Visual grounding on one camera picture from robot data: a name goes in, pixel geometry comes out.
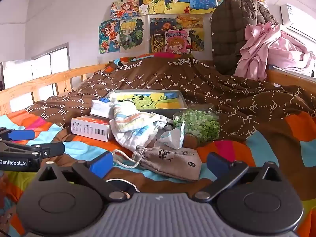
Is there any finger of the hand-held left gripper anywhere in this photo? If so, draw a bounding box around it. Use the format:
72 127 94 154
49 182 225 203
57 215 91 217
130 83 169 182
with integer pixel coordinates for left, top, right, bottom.
0 141 66 157
0 127 36 141

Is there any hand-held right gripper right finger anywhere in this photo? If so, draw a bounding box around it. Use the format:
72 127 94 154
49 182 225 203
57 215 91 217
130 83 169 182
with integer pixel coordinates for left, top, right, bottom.
191 152 284 203

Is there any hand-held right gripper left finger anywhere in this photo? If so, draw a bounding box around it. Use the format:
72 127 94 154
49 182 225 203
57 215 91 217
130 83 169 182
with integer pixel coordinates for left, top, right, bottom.
37 150 129 201

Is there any grey drawstring pouch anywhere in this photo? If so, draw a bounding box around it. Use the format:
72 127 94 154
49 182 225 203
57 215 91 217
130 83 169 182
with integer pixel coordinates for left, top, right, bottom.
112 146 203 181

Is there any striped white baby towel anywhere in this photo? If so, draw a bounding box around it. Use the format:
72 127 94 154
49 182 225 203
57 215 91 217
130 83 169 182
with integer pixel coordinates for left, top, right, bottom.
109 102 173 152

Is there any white printed tissue pack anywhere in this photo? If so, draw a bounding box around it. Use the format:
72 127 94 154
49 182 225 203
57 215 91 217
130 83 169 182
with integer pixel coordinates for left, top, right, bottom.
153 121 186 150

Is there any grey shallow box with drawing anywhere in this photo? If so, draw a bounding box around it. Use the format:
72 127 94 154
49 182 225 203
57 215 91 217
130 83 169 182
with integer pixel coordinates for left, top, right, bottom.
102 89 187 119

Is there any white and orange carton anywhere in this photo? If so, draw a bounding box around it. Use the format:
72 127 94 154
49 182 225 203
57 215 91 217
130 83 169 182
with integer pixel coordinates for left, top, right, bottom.
71 116 112 142

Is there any clear bag of green pieces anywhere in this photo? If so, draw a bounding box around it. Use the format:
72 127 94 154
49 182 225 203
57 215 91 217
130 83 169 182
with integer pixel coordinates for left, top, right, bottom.
172 107 221 145

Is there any brown blanket with colourful blocks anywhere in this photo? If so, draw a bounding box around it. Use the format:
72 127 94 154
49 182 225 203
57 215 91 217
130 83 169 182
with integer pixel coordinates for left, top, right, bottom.
0 52 316 237

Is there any window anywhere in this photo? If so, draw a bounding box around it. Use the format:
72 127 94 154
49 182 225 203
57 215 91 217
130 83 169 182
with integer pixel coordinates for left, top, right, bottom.
32 43 71 104

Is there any brown quilted jacket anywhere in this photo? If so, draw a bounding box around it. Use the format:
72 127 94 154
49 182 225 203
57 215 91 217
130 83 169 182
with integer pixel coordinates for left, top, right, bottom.
210 0 280 76

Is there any pink cloth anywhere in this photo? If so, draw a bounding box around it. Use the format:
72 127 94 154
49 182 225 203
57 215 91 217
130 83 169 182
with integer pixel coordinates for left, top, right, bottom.
234 22 316 81

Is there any white air conditioner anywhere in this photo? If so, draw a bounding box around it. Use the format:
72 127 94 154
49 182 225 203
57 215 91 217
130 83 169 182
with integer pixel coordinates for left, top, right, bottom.
280 3 316 42

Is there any dark cloth with white cord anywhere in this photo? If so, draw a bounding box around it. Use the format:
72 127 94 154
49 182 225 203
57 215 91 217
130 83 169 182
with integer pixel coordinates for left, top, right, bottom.
105 178 141 193

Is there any wooden bed frame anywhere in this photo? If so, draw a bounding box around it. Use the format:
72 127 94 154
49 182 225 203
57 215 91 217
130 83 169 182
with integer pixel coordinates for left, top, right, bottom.
0 63 316 116

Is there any group of colourful wall drawings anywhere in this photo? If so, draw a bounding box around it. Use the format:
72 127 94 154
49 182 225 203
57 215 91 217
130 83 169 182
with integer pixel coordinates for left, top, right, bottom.
99 0 268 55

